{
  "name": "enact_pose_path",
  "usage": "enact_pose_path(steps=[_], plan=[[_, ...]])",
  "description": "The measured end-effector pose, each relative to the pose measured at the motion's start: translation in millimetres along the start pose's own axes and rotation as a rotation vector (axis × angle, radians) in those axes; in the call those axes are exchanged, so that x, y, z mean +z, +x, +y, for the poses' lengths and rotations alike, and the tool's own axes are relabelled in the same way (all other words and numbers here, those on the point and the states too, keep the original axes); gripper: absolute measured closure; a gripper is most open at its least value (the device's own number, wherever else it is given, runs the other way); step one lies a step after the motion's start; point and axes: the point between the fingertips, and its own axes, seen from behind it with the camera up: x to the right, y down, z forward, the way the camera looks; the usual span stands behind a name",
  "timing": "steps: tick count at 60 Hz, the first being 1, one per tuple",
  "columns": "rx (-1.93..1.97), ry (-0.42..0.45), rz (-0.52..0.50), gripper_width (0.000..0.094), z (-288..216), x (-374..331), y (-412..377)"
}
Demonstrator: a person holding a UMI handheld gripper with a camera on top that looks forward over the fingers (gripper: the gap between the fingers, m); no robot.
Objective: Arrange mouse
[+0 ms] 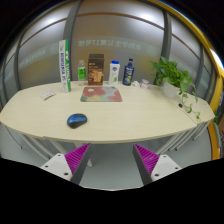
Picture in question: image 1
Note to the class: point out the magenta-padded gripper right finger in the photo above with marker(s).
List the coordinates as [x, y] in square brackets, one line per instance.
[146, 158]

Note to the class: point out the small crumpled white wrapper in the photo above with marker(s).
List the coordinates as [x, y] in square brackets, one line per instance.
[136, 83]

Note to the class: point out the dark blue shampoo bottle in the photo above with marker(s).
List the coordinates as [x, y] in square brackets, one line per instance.
[128, 74]

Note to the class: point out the white green shuttlecock tube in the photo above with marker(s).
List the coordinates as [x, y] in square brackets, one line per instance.
[65, 66]

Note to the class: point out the blue and black computer mouse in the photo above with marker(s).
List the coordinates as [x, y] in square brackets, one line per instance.
[76, 120]

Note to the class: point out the floral pastel mouse pad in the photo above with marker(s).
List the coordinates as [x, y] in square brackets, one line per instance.
[101, 94]

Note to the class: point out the small white jar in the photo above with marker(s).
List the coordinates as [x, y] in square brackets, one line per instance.
[144, 84]

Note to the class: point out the small patterned tissue packet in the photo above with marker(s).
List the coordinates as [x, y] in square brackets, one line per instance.
[47, 95]

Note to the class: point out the green potted plant, white pot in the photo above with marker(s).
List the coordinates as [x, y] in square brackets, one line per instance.
[170, 76]

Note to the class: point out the clear bottle with green label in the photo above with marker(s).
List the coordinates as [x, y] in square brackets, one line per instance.
[81, 73]

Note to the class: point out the brown cracker box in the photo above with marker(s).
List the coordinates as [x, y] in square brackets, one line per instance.
[96, 70]

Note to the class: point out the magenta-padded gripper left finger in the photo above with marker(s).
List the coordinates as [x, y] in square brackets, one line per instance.
[77, 157]

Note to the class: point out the white bottle with blue cap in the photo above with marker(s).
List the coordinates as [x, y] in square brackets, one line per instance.
[114, 73]

